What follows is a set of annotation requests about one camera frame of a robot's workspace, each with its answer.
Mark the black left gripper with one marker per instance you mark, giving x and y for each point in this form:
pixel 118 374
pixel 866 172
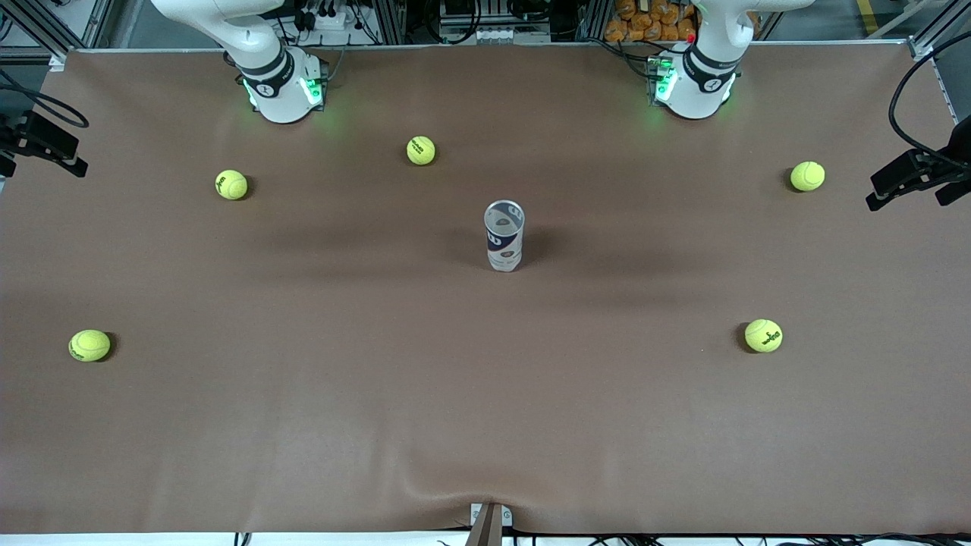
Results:
pixel 957 146

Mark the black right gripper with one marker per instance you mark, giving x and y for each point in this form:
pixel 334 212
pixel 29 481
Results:
pixel 9 135

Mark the blue white tennis ball can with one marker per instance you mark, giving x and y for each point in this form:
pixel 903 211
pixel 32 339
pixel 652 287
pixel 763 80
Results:
pixel 504 254

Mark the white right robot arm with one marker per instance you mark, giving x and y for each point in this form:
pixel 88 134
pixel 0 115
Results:
pixel 281 95

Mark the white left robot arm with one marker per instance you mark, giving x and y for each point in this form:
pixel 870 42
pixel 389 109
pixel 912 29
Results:
pixel 694 95

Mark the yellow-green tennis ball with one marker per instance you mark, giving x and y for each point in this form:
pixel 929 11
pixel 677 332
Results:
pixel 420 150
pixel 89 345
pixel 763 335
pixel 807 176
pixel 231 184

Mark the pile of orange packets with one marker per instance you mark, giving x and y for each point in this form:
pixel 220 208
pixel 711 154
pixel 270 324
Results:
pixel 652 21

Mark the white power strip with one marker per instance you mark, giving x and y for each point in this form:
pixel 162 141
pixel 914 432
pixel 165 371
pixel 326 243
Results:
pixel 330 19

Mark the brown table mat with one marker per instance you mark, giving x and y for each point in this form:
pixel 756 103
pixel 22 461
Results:
pixel 485 394

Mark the aluminium extrusion frame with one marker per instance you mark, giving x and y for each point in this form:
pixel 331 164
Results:
pixel 391 23

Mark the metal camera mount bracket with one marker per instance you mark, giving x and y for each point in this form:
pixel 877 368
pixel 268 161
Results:
pixel 489 523

